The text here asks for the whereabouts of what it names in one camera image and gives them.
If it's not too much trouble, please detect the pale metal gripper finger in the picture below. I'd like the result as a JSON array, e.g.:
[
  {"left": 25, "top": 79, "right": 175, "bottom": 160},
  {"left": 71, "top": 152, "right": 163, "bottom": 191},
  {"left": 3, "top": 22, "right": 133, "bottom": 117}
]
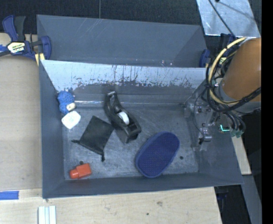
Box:
[
  {"left": 199, "top": 122, "right": 211, "bottom": 137},
  {"left": 192, "top": 134, "right": 213, "bottom": 152}
]

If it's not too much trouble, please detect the blue oval case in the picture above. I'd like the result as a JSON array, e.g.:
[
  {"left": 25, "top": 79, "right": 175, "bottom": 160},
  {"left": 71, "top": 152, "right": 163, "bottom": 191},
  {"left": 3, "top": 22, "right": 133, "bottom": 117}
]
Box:
[{"left": 134, "top": 131, "right": 181, "bottom": 179}]

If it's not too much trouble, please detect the black tape dispenser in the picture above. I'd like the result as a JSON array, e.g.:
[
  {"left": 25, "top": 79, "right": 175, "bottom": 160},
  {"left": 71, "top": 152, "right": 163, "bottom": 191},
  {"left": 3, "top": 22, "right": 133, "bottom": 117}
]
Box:
[{"left": 103, "top": 91, "right": 142, "bottom": 145}]

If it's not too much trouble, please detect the grey metal bin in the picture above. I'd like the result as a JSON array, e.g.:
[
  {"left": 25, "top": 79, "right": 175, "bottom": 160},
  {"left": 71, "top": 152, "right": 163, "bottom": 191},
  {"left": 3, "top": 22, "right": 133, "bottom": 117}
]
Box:
[{"left": 36, "top": 14, "right": 245, "bottom": 199}]

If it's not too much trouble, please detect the black cloth pouch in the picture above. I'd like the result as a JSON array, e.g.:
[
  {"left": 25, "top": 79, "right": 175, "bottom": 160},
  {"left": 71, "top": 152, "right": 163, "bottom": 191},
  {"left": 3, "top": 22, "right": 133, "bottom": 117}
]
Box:
[{"left": 71, "top": 115, "right": 115, "bottom": 162}]

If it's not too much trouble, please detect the orange small bottle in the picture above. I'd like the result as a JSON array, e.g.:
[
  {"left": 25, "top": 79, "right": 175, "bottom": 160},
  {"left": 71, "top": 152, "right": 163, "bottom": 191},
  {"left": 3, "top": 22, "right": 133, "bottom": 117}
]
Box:
[{"left": 68, "top": 162, "right": 92, "bottom": 180}]

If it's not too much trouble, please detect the white square pad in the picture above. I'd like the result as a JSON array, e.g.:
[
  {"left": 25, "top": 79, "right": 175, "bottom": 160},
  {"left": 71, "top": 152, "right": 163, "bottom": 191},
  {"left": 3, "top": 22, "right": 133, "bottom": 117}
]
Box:
[{"left": 61, "top": 110, "right": 82, "bottom": 130}]

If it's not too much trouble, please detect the blue knobbly toy figure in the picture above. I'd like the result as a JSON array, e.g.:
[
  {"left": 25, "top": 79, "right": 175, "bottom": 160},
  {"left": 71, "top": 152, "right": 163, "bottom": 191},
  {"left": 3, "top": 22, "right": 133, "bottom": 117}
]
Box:
[{"left": 56, "top": 90, "right": 77, "bottom": 115}]

